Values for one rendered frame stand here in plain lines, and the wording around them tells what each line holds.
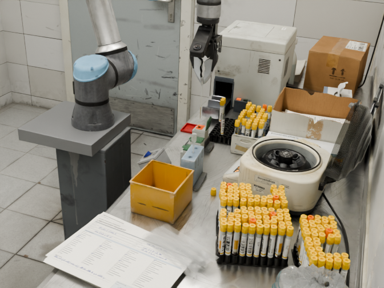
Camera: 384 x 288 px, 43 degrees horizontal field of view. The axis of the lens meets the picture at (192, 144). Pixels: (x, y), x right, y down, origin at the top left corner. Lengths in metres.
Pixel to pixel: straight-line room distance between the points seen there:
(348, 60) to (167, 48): 1.55
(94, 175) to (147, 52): 1.90
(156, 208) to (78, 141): 0.45
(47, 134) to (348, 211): 0.99
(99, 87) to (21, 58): 2.58
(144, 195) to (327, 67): 1.24
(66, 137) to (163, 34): 1.89
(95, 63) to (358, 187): 0.93
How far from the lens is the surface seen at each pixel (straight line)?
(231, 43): 1.93
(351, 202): 1.50
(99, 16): 1.74
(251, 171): 1.35
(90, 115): 1.68
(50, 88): 4.13
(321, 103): 1.87
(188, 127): 1.81
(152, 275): 1.13
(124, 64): 1.75
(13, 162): 3.46
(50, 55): 4.02
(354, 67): 2.25
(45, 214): 2.89
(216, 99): 1.94
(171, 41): 3.41
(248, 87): 1.96
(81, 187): 1.79
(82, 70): 1.64
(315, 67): 2.28
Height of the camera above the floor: 1.66
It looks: 28 degrees down
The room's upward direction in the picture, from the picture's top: 3 degrees clockwise
